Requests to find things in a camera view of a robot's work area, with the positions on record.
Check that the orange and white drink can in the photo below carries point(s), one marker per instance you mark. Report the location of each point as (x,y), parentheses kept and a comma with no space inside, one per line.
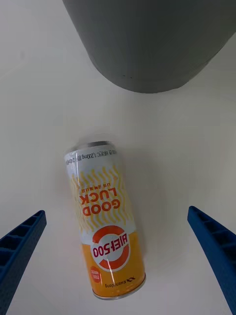
(105,219)

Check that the grey plastic waste bin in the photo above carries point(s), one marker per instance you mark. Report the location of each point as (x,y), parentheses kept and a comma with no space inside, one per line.
(152,41)

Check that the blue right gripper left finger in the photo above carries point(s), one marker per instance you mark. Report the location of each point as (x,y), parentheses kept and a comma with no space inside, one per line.
(17,248)

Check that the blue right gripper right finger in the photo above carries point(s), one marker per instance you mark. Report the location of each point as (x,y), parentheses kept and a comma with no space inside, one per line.
(216,246)

